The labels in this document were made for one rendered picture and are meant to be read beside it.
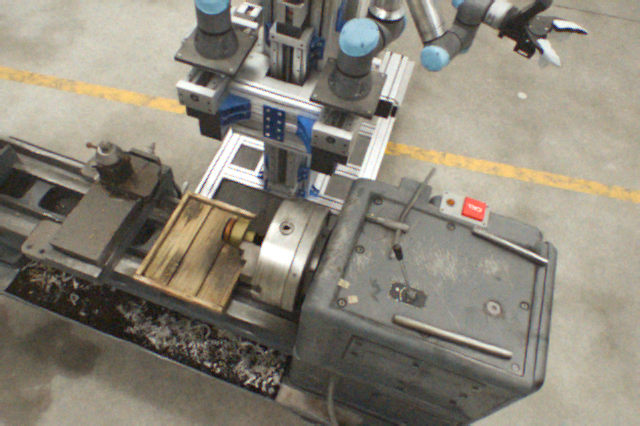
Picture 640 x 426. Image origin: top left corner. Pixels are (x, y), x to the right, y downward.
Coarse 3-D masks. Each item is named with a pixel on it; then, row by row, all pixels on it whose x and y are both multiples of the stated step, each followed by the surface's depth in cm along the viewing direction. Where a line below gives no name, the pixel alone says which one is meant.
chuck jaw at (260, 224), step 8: (272, 200) 140; (280, 200) 142; (296, 200) 142; (272, 208) 140; (256, 216) 146; (264, 216) 141; (272, 216) 141; (248, 224) 143; (256, 224) 142; (264, 224) 142; (264, 232) 143
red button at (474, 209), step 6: (468, 198) 138; (468, 204) 137; (474, 204) 137; (480, 204) 137; (462, 210) 136; (468, 210) 136; (474, 210) 136; (480, 210) 136; (468, 216) 135; (474, 216) 135; (480, 216) 135
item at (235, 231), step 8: (232, 224) 144; (240, 224) 143; (224, 232) 143; (232, 232) 142; (240, 232) 142; (248, 232) 143; (256, 232) 144; (224, 240) 145; (232, 240) 143; (240, 240) 142; (248, 240) 143; (256, 240) 148
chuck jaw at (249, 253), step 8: (240, 248) 141; (248, 248) 141; (256, 248) 141; (240, 256) 143; (248, 256) 139; (256, 256) 140; (240, 264) 141; (248, 264) 137; (248, 272) 136; (248, 280) 137; (256, 288) 135
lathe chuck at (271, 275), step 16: (288, 208) 135; (304, 208) 136; (272, 224) 131; (304, 224) 132; (272, 240) 130; (288, 240) 130; (272, 256) 129; (288, 256) 129; (256, 272) 131; (272, 272) 130; (288, 272) 129; (272, 288) 132; (272, 304) 140
